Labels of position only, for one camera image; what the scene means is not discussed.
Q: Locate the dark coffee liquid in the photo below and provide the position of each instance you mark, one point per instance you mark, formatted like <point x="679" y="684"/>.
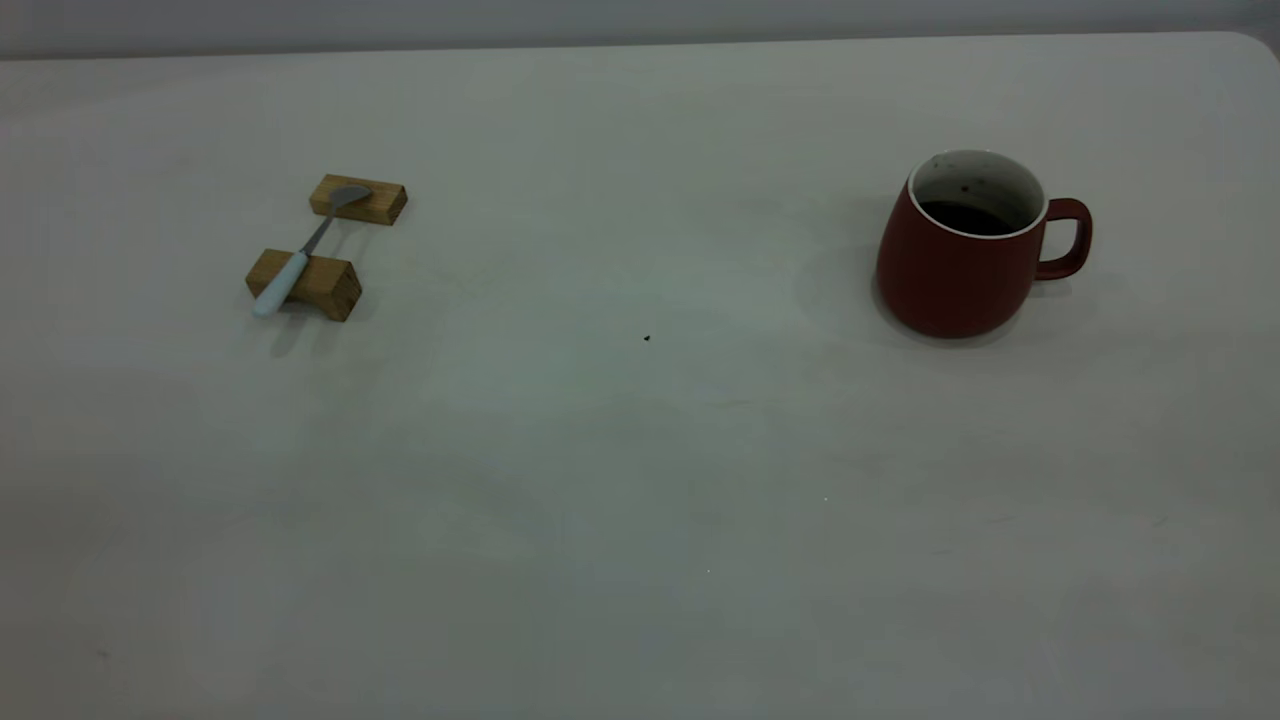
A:
<point x="965" y="218"/>

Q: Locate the flat wooden block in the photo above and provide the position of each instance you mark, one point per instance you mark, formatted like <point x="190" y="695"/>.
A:
<point x="385" y="206"/>

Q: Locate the arched wooden block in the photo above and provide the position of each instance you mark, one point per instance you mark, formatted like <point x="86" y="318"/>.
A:
<point x="332" y="285"/>

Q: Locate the red ceramic mug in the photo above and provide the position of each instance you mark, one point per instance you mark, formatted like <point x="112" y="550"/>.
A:
<point x="950" y="285"/>

